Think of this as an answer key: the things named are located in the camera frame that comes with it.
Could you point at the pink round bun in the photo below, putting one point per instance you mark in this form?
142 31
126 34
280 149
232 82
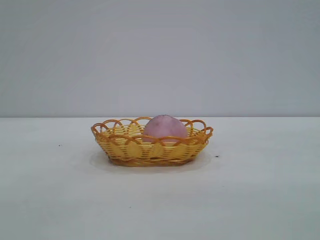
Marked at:
165 128

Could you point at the yellow woven plastic basket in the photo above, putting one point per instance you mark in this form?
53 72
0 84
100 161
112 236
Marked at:
140 151

